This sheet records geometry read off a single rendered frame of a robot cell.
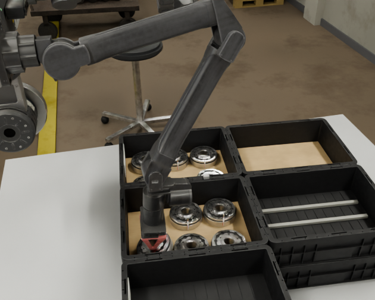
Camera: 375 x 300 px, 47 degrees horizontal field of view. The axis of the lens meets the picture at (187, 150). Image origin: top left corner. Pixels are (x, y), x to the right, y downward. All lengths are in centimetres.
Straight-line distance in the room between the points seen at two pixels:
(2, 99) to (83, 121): 225
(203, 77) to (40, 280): 84
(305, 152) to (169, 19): 93
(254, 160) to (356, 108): 228
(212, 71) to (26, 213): 97
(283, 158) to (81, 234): 79
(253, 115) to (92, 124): 128
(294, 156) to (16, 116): 100
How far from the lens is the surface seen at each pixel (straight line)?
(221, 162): 164
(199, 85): 104
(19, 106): 135
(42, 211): 172
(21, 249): 160
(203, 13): 101
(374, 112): 386
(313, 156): 173
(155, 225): 119
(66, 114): 369
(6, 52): 99
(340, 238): 130
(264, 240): 123
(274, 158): 169
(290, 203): 150
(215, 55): 103
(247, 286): 125
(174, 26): 100
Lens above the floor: 182
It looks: 36 degrees down
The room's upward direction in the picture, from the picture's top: 1 degrees counter-clockwise
